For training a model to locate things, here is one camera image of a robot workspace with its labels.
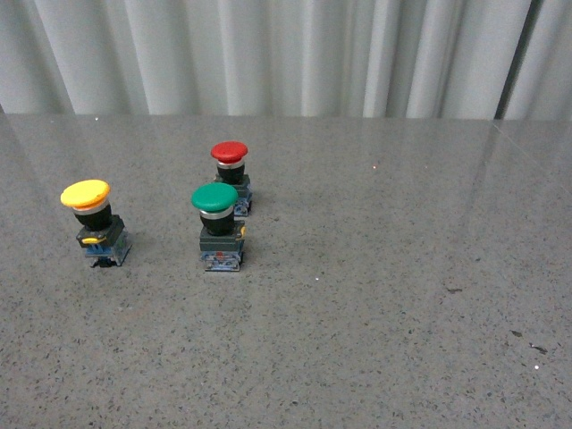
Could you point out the yellow mushroom push button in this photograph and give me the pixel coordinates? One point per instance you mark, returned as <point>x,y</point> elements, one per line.
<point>103,236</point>

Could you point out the red mushroom push button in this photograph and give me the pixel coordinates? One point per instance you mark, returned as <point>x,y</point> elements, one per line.
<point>229,156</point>

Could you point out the green mushroom push button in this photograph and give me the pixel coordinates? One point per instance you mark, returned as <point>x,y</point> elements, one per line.
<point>221,240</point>

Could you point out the white pleated curtain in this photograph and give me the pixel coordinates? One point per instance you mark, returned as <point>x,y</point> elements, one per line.
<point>506,60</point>

